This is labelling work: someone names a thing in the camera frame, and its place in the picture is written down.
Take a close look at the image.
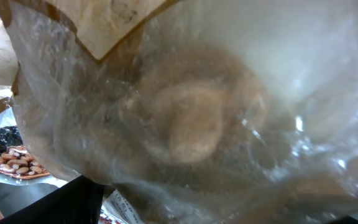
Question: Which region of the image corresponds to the brown white snack bag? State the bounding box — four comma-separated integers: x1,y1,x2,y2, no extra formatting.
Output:
0,0,358,223

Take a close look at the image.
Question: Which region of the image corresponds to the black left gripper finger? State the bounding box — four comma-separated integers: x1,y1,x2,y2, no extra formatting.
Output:
0,176,104,224

